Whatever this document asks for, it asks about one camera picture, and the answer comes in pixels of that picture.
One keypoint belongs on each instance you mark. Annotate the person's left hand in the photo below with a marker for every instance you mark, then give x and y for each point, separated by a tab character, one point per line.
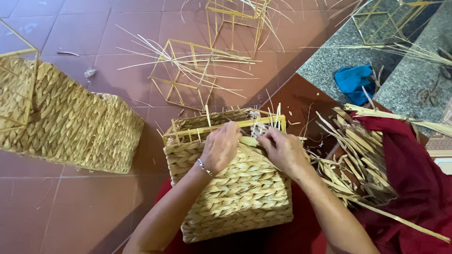
219	146

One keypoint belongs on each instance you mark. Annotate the person's right hand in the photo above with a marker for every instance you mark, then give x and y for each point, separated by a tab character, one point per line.
284	150

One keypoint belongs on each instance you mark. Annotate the person's left fingers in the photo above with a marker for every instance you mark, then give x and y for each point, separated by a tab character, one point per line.
231	132

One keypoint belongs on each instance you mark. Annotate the person's right fingers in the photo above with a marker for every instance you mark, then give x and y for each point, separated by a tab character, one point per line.
270	139

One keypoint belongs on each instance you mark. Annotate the dried straw strand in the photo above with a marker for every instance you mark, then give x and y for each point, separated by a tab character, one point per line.
251	141

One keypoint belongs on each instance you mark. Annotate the woven straw basket with frame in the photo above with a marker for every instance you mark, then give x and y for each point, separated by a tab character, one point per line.
229	187

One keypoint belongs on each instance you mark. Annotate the pile of dried straw strips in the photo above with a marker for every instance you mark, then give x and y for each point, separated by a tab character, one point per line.
356	162

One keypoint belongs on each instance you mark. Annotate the blue cloth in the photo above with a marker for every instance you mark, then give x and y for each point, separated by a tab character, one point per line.
354	84

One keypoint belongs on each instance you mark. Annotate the red cloth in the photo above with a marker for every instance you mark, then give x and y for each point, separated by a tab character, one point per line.
409	183

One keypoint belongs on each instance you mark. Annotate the large finished woven straw basket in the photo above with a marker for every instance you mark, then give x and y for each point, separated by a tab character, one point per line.
67	120

